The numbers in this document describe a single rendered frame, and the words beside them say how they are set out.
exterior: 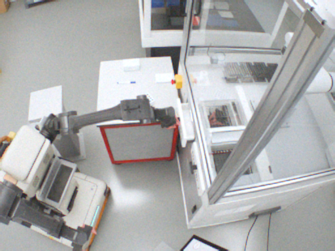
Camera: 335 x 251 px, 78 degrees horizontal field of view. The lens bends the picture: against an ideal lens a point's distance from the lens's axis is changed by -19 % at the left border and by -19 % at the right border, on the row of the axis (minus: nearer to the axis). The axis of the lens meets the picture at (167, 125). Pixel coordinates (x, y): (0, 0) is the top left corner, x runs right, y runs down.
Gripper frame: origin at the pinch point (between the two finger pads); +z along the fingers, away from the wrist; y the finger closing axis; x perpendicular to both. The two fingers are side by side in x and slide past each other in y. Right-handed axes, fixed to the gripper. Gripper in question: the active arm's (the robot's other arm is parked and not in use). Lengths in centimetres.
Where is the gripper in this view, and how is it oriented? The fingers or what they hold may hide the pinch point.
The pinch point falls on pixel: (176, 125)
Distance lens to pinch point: 151.1
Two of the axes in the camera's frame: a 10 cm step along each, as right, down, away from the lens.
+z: 6.4, 3.5, 6.9
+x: -1.3, -8.3, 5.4
